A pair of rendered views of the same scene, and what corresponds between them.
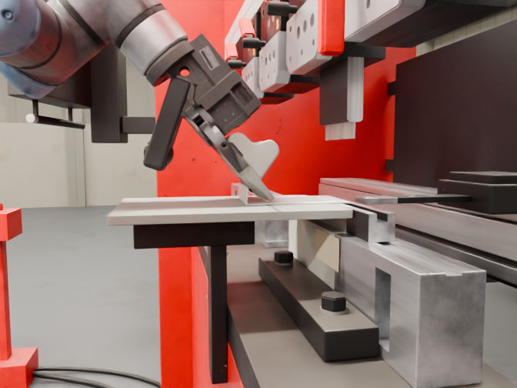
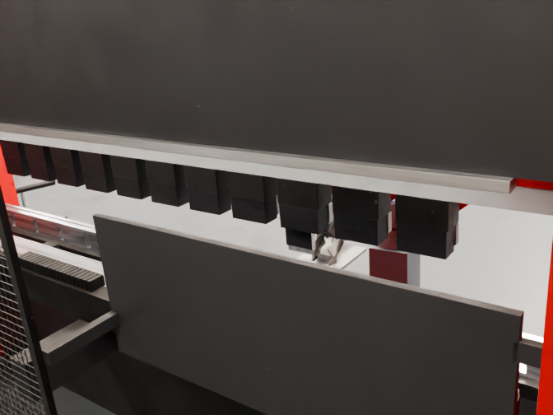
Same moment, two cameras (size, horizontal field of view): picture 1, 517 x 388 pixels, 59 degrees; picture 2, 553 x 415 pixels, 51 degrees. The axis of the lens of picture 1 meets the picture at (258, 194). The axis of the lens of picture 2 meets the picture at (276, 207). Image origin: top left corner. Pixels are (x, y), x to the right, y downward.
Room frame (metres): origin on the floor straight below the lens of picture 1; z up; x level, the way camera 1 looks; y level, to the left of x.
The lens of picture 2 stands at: (1.86, -1.30, 1.87)
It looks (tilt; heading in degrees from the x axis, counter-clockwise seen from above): 20 degrees down; 139
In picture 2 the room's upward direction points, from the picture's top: 5 degrees counter-clockwise
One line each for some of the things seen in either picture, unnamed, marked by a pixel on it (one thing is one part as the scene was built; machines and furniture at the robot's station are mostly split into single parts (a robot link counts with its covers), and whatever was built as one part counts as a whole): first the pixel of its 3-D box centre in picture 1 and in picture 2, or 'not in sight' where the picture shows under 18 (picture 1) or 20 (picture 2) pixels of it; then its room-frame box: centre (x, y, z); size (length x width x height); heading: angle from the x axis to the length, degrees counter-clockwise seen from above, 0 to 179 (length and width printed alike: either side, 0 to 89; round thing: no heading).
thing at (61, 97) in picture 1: (55, 52); not in sight; (1.68, 0.73, 1.42); 0.45 x 0.12 x 0.36; 0
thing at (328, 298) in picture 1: (333, 302); not in sight; (0.45, -0.08, 0.91); 0.03 x 0.03 x 0.02
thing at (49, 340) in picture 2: not in sight; (104, 331); (0.08, -0.60, 0.81); 0.64 x 0.08 x 0.14; 101
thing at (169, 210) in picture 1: (225, 207); (326, 258); (0.57, 0.04, 1.00); 0.26 x 0.18 x 0.01; 101
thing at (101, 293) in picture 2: not in sight; (108, 309); (0.18, -0.61, 0.94); 1.02 x 0.06 x 0.12; 11
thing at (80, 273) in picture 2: not in sight; (58, 270); (-0.08, -0.65, 1.02); 0.44 x 0.06 x 0.04; 11
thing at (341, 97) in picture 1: (339, 102); (300, 239); (0.60, -0.10, 1.13); 0.10 x 0.02 x 0.10; 11
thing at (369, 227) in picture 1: (345, 215); not in sight; (0.57, -0.11, 0.98); 0.20 x 0.03 x 0.03; 11
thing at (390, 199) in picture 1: (448, 191); not in sight; (0.62, -0.26, 1.01); 0.26 x 0.12 x 0.05; 101
